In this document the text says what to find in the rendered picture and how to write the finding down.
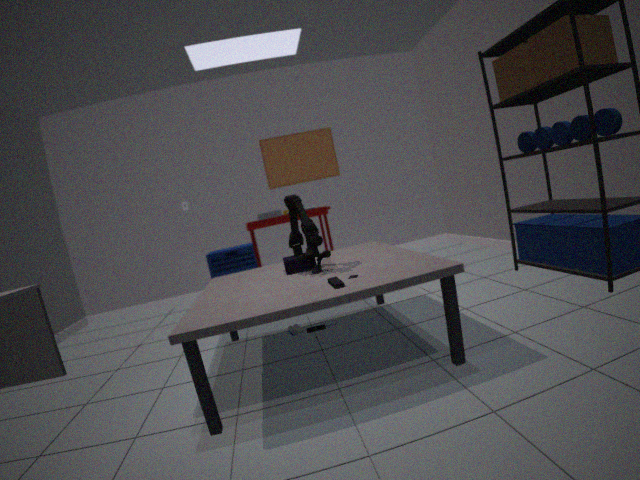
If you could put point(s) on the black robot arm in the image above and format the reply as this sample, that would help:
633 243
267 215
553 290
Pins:
294 204

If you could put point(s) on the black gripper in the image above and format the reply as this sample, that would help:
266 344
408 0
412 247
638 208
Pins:
320 256

